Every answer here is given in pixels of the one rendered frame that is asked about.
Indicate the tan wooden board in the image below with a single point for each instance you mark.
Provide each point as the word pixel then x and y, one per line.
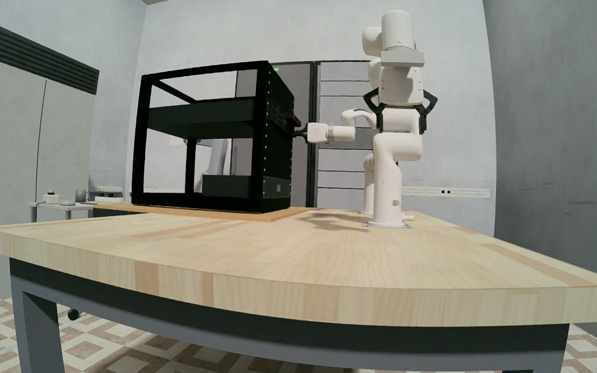
pixel 268 216

